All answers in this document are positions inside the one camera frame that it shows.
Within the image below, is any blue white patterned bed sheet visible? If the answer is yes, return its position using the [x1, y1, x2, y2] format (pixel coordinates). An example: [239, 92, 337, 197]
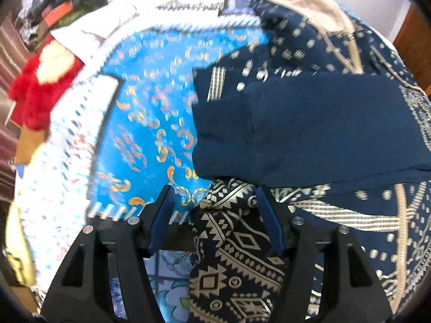
[13, 0, 270, 323]

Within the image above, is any brown cardboard box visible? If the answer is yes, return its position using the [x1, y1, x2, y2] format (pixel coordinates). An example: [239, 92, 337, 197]
[14, 126, 48, 166]

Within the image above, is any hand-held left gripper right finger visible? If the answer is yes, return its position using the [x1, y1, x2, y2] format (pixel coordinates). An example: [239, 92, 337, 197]
[255, 186, 393, 323]

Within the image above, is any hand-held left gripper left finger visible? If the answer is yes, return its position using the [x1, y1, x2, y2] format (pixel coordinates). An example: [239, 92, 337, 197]
[40, 184, 176, 323]

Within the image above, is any navy patterned large cloth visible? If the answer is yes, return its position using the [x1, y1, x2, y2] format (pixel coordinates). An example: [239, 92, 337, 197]
[189, 0, 431, 323]

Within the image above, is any brown wooden furniture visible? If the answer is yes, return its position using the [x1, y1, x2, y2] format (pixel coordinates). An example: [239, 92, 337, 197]
[392, 3, 431, 98]

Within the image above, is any yellow blanket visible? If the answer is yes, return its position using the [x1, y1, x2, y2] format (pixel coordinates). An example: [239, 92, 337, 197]
[5, 202, 37, 286]

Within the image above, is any white cloth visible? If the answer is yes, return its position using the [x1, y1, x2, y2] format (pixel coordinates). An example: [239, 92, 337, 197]
[50, 0, 176, 71]

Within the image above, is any red plush toy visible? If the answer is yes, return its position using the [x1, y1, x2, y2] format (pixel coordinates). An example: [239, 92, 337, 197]
[8, 35, 85, 132]

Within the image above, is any tan cloth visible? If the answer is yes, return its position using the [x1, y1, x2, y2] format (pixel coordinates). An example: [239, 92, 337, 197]
[252, 0, 366, 75]

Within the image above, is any plain navy garment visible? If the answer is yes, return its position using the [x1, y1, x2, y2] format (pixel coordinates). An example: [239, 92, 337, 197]
[191, 71, 431, 189]

